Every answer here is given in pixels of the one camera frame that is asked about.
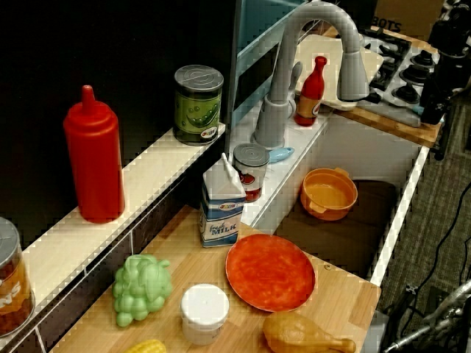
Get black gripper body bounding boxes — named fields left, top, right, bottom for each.
left=420, top=79, right=450, bottom=126

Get light wooden cutting board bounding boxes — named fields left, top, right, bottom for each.
left=294, top=35, right=386, bottom=111

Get wooden stove counter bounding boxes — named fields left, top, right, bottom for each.
left=333, top=25, right=442, bottom=148

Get toy stove with black grates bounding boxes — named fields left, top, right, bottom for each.
left=358, top=27, right=441, bottom=128

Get cardboard box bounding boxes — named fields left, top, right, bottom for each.
left=375, top=0, right=446, bottom=43

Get white toy sink unit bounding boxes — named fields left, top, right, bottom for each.
left=224, top=110, right=430, bottom=286

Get red sauce bottle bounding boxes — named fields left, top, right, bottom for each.
left=293, top=55, right=328, bottom=128

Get orange toy pot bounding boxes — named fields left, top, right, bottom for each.
left=300, top=167, right=358, bottom=221

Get grey toy faucet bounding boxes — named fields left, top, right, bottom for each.
left=252, top=1, right=371, bottom=149

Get light blue plastic utensil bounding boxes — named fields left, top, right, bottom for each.
left=267, top=146, right=296, bottom=165

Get tomato picture tin can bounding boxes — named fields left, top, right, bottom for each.
left=233, top=143, right=270, bottom=204

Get metal stand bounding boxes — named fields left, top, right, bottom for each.
left=382, top=279, right=471, bottom=353

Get red orange plate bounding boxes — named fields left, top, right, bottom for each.
left=224, top=234, right=316, bottom=310

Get green peas tin can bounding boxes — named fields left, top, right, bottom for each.
left=173, top=65, right=224, bottom=146

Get blue white milk carton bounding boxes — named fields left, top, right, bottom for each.
left=199, top=152, right=247, bottom=249

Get toy chicken drumstick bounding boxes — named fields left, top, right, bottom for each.
left=262, top=311, right=357, bottom=353

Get wooden countertop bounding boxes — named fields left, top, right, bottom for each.
left=47, top=204, right=383, bottom=353

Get light wooden ledge shelf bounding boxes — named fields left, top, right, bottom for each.
left=0, top=123, right=226, bottom=353

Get white jar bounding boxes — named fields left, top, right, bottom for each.
left=180, top=283, right=230, bottom=346

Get red ketchup squeeze bottle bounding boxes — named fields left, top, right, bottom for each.
left=62, top=85, right=126, bottom=224

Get green toy grapes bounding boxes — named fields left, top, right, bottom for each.
left=112, top=253, right=173, bottom=329

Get yellow toy corn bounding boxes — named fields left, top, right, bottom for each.
left=123, top=338, right=167, bottom=353

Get orange beans tin can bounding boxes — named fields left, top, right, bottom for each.
left=0, top=216, right=36, bottom=338

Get black cable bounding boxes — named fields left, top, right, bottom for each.
left=415, top=176, right=471, bottom=295

